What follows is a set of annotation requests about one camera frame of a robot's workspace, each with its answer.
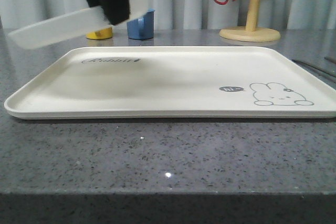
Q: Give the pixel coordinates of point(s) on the white round plate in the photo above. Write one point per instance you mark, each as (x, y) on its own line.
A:
(60, 28)

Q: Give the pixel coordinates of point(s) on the silver metal fork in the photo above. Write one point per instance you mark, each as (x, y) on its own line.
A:
(309, 65)

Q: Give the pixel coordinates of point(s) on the yellow enamel mug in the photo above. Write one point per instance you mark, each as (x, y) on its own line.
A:
(106, 33)

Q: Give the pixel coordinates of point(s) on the blue enamel mug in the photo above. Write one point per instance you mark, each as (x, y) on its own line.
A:
(142, 28)

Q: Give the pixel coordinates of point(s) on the grey pleated curtain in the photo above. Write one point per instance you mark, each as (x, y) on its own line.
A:
(189, 14)

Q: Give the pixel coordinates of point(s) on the cream rabbit serving tray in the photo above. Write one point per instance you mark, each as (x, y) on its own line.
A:
(173, 82)

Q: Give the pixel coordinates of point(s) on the wooden mug tree stand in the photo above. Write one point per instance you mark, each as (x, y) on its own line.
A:
(251, 32)

